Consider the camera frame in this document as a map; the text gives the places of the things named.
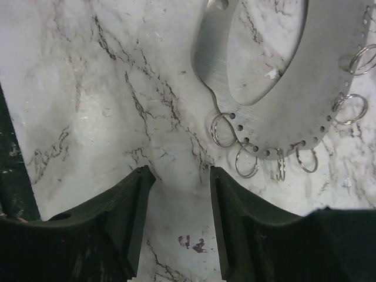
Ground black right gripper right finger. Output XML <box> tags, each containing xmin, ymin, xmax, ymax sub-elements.
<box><xmin>210</xmin><ymin>167</ymin><xmax>375</xmax><ymax>281</ymax></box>

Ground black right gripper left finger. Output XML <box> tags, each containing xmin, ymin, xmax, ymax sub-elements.
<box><xmin>1</xmin><ymin>166</ymin><xmax>156</xmax><ymax>281</ymax></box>

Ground split keyring five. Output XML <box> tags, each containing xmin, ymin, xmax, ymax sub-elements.
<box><xmin>332</xmin><ymin>93</ymin><xmax>369</xmax><ymax>125</ymax></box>

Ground split keyring four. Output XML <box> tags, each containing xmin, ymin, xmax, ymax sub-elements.
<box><xmin>295</xmin><ymin>140</ymin><xmax>318</xmax><ymax>174</ymax></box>

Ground split keyring three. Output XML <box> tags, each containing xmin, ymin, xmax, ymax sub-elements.
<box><xmin>276</xmin><ymin>148</ymin><xmax>286</xmax><ymax>182</ymax></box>

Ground split keyring two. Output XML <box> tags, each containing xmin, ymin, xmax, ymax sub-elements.
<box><xmin>235</xmin><ymin>143</ymin><xmax>260</xmax><ymax>179</ymax></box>

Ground split keyring one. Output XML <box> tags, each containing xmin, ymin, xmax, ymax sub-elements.
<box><xmin>210</xmin><ymin>112</ymin><xmax>237</xmax><ymax>148</ymax></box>

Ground split keyring six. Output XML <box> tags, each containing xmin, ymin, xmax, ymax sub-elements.
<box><xmin>348</xmin><ymin>44</ymin><xmax>375</xmax><ymax>76</ymax></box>

